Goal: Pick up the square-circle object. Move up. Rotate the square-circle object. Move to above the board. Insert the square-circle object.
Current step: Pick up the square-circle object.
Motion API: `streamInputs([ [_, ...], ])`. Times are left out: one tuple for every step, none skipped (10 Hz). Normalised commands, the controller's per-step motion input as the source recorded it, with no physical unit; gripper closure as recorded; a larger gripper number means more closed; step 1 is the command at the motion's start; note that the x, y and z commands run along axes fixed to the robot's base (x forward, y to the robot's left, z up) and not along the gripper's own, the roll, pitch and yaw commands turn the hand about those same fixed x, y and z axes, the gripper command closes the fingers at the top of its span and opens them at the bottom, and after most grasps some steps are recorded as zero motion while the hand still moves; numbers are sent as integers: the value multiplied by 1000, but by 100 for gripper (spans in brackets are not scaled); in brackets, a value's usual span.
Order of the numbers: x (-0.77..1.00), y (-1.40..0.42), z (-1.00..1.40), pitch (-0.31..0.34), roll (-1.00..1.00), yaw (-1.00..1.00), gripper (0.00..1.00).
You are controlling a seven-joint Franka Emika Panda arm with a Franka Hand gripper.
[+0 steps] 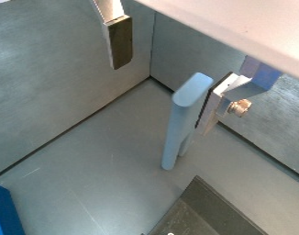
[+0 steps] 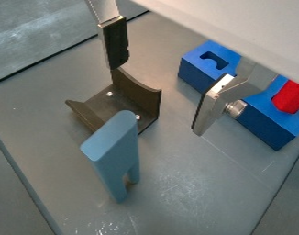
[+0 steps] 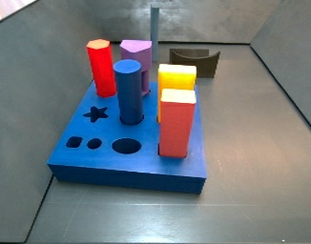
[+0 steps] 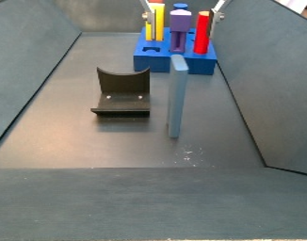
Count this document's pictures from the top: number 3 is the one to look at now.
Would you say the blue-grey gripper finger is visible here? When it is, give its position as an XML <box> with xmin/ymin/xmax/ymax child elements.
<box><xmin>151</xmin><ymin>5</ymin><xmax>159</xmax><ymax>62</ymax></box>

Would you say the blue shape sorter board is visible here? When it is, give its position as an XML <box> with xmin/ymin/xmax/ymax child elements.
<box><xmin>47</xmin><ymin>83</ymin><xmax>209</xmax><ymax>194</ymax></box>

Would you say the purple pentagon peg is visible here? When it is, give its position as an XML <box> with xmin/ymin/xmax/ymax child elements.
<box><xmin>121</xmin><ymin>40</ymin><xmax>153</xmax><ymax>95</ymax></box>

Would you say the red hexagonal peg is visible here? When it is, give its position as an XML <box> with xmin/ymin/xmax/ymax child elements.
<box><xmin>87</xmin><ymin>39</ymin><xmax>117</xmax><ymax>97</ymax></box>

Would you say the black curved cradle stand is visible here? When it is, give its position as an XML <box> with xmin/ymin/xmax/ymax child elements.
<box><xmin>170</xmin><ymin>49</ymin><xmax>221</xmax><ymax>78</ymax></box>

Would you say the blue cylinder peg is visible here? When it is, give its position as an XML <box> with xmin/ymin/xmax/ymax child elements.
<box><xmin>114</xmin><ymin>59</ymin><xmax>143</xmax><ymax>125</ymax></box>

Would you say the yellow arch block peg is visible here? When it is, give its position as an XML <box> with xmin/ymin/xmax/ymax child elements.
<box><xmin>157</xmin><ymin>63</ymin><xmax>198</xmax><ymax>124</ymax></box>

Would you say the red rectangular block peg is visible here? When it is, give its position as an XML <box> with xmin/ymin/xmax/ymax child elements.
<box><xmin>159</xmin><ymin>89</ymin><xmax>197</xmax><ymax>158</ymax></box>

